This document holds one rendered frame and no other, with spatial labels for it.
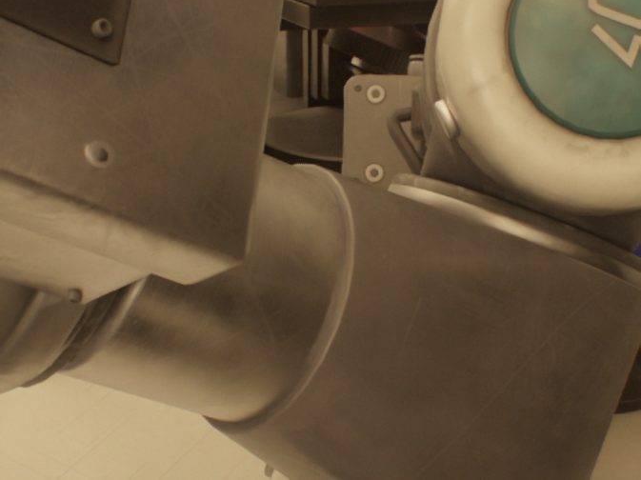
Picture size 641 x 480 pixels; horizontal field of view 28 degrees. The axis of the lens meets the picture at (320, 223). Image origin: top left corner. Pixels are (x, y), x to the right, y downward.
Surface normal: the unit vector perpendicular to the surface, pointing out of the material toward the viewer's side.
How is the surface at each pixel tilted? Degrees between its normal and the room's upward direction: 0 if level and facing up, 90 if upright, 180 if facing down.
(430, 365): 83
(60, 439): 0
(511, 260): 51
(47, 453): 0
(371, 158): 70
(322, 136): 0
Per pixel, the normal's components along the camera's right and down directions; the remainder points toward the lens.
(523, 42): -0.25, -0.04
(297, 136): 0.00, -0.96
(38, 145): 0.61, -0.26
